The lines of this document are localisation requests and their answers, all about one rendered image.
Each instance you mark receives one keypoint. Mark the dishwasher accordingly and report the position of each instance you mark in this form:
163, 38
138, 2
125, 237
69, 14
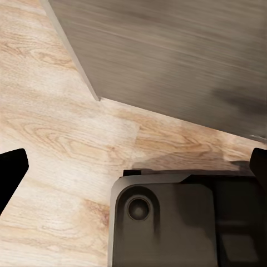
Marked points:
201, 61

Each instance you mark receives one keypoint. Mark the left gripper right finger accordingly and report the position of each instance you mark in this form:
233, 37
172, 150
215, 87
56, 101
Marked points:
258, 165

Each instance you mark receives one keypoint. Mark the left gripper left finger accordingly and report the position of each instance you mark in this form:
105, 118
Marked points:
13, 167

